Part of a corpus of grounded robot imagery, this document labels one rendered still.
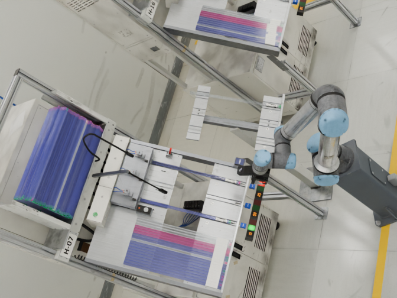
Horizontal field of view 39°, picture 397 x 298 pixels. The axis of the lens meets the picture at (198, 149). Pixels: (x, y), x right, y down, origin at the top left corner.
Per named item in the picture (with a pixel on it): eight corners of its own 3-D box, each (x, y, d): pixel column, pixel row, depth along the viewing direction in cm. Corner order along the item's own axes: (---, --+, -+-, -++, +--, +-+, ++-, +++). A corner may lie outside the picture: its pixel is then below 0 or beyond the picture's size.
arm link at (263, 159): (273, 164, 253) (254, 163, 253) (270, 172, 263) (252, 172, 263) (273, 148, 256) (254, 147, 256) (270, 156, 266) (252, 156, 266)
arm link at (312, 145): (339, 138, 276) (324, 125, 268) (342, 160, 268) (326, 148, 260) (318, 146, 283) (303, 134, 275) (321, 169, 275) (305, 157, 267)
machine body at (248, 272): (285, 217, 365) (222, 179, 328) (262, 325, 339) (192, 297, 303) (214, 219, 412) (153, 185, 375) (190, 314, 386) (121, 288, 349)
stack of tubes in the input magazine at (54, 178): (104, 128, 292) (61, 103, 276) (71, 219, 273) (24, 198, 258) (91, 131, 301) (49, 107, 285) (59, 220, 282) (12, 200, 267)
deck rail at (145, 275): (222, 294, 280) (222, 292, 274) (221, 298, 279) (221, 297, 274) (87, 259, 287) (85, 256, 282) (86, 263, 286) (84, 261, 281)
